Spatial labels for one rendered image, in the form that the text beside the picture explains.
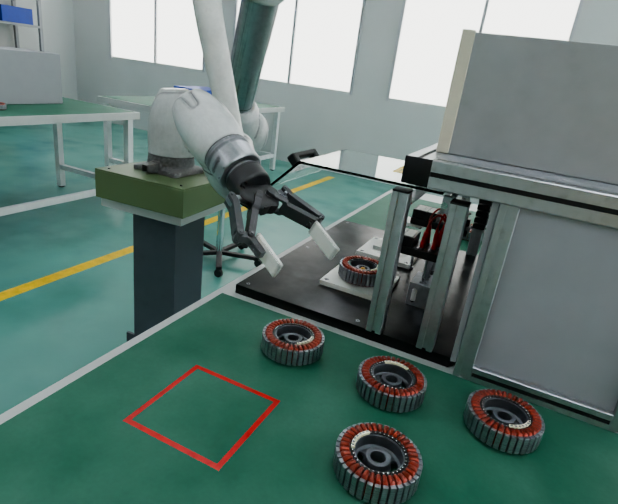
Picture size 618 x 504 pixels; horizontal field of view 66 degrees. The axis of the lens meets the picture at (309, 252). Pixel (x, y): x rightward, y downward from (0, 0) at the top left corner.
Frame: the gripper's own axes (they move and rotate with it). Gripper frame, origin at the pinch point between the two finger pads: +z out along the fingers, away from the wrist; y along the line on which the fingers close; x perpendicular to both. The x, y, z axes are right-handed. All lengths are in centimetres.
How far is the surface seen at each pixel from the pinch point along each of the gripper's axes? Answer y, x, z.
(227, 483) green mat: 26.7, -8.0, 23.0
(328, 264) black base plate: -32.5, -24.4, -10.0
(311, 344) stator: 0.2, -10.6, 11.0
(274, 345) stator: 5.3, -12.8, 7.8
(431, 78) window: -450, -92, -232
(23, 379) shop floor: 13, -141, -61
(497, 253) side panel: -19.8, 16.4, 18.0
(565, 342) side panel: -24.5, 12.3, 34.9
